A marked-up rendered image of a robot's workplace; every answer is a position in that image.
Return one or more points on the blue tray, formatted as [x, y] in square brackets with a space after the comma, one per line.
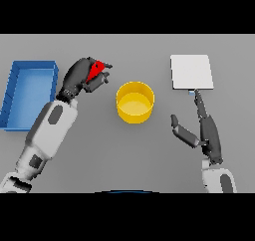
[29, 94]

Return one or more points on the yellow bowl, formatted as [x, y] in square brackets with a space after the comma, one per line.
[135, 102]

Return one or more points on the pale square measuring scale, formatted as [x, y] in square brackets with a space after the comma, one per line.
[191, 71]

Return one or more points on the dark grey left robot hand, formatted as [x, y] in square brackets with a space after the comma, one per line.
[75, 75]

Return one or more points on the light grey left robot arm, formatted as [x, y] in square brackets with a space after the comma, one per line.
[46, 135]

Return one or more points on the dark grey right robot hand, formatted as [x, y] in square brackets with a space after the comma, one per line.
[209, 132]

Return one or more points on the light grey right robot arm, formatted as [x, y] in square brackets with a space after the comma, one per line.
[217, 180]

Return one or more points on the red beaker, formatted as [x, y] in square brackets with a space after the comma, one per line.
[95, 70]

